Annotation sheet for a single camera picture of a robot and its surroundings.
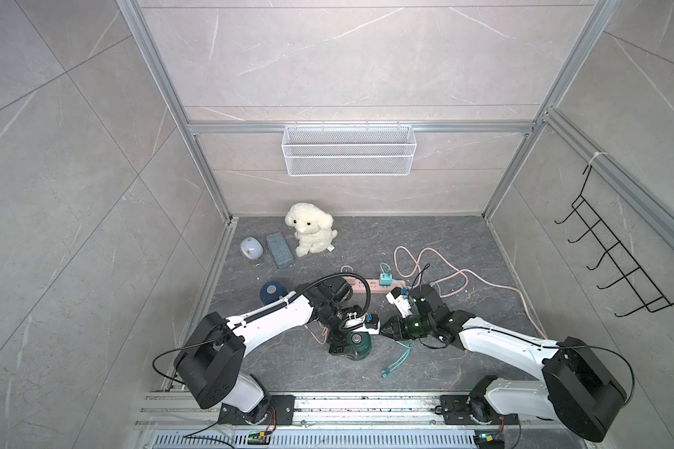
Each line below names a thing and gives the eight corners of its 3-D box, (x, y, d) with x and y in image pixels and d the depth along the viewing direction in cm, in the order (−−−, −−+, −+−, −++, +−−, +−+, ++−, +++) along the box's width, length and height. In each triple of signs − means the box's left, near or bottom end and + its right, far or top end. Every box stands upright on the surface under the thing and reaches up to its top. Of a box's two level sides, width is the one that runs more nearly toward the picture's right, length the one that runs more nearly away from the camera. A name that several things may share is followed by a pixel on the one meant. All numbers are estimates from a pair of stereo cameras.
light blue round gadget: (244, 261, 107) (238, 248, 100) (247, 250, 110) (241, 237, 104) (263, 261, 107) (258, 248, 100) (266, 250, 110) (261, 237, 104)
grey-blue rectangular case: (278, 270, 104) (276, 266, 102) (265, 240, 114) (263, 235, 111) (295, 263, 106) (294, 259, 104) (281, 234, 116) (280, 229, 113)
